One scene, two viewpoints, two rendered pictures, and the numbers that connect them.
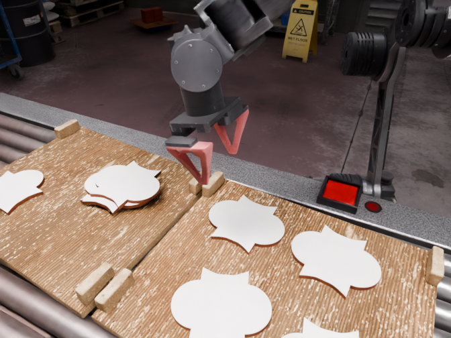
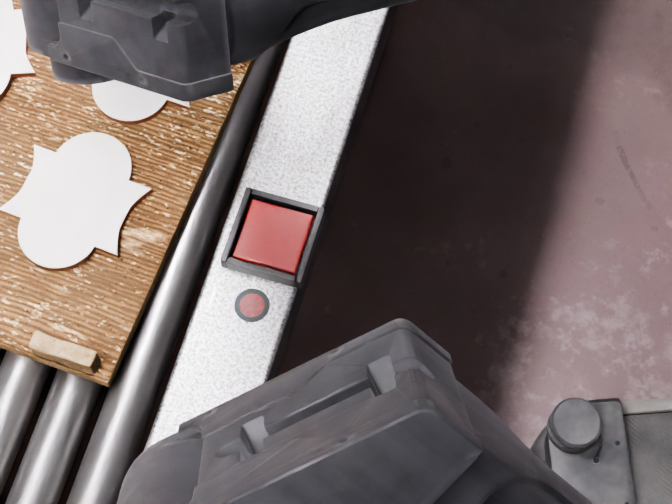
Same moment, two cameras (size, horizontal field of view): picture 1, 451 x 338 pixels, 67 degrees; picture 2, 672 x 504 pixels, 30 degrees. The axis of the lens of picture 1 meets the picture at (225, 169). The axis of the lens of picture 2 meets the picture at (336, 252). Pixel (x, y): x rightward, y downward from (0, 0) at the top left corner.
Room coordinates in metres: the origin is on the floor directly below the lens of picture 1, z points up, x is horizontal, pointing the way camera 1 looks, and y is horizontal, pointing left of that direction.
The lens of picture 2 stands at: (0.50, -0.66, 1.98)
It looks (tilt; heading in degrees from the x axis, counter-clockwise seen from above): 69 degrees down; 81
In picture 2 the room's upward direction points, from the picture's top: straight up
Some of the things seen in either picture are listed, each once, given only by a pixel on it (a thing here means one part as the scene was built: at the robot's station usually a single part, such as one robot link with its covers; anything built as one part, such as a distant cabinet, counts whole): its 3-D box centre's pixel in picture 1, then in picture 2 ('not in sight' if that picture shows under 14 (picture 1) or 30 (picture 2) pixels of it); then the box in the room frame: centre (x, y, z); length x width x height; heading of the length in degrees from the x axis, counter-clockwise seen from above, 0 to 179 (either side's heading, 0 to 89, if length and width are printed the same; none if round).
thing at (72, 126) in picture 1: (67, 129); not in sight; (0.72, 0.38, 0.95); 0.06 x 0.02 x 0.03; 149
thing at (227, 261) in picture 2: (339, 194); (273, 237); (0.51, -0.23, 0.92); 0.08 x 0.08 x 0.02; 64
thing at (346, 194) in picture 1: (339, 194); (273, 238); (0.51, -0.23, 0.92); 0.06 x 0.06 x 0.01; 64
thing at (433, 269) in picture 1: (435, 265); (64, 353); (0.32, -0.32, 0.95); 0.06 x 0.02 x 0.03; 151
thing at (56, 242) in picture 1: (80, 194); not in sight; (0.51, 0.29, 0.93); 0.41 x 0.35 x 0.02; 59
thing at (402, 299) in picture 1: (278, 286); (26, 125); (0.30, -0.08, 0.93); 0.41 x 0.35 x 0.02; 61
